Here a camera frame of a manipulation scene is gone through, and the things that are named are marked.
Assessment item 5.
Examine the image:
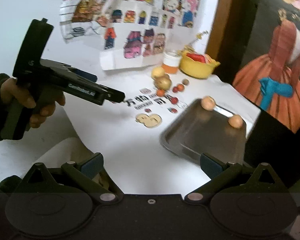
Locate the small orange kumquat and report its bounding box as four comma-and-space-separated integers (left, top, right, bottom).
156, 89, 165, 97
177, 83, 185, 92

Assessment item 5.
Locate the yellow green pear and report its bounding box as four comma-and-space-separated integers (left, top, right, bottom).
154, 76, 172, 91

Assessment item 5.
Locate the brown round fruit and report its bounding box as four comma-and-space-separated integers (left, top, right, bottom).
228, 114, 243, 129

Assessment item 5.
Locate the red cherry tomato front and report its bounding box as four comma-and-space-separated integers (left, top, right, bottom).
171, 97, 178, 105

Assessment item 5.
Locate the red cherry tomato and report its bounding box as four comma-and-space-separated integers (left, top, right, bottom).
172, 87, 178, 93
171, 97, 178, 105

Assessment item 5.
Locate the tan striped round fruit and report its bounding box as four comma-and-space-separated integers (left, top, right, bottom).
201, 96, 216, 111

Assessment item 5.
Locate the person's left hand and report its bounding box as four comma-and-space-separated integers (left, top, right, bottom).
0, 77, 65, 128

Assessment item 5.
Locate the white printed tablecloth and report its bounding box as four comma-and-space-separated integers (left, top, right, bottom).
0, 74, 261, 195

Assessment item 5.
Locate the metal tray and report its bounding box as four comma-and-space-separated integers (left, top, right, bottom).
160, 99, 247, 164

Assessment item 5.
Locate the yellow lemon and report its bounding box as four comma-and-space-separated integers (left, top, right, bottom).
151, 67, 165, 80

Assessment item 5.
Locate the red cherry tomato back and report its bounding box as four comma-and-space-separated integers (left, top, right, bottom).
172, 87, 178, 93

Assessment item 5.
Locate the children's house drawing paper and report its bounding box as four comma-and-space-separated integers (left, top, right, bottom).
100, 0, 195, 70

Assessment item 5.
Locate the orange white jar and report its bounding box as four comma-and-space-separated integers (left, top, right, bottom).
162, 51, 181, 74

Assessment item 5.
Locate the brown longan alone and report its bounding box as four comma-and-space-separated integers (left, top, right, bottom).
182, 79, 190, 86

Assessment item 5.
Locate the yellow plastic bowl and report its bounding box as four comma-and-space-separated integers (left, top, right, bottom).
179, 51, 220, 79

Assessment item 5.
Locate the red packaged item in bowl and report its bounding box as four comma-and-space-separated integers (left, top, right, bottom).
186, 53, 207, 63

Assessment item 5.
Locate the yellow flower twig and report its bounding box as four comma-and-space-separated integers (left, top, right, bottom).
183, 30, 209, 53

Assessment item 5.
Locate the painting of orange dress woman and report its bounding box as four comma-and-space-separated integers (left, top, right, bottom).
232, 0, 300, 133

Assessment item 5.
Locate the wooden door frame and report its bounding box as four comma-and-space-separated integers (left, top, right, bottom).
206, 0, 259, 84

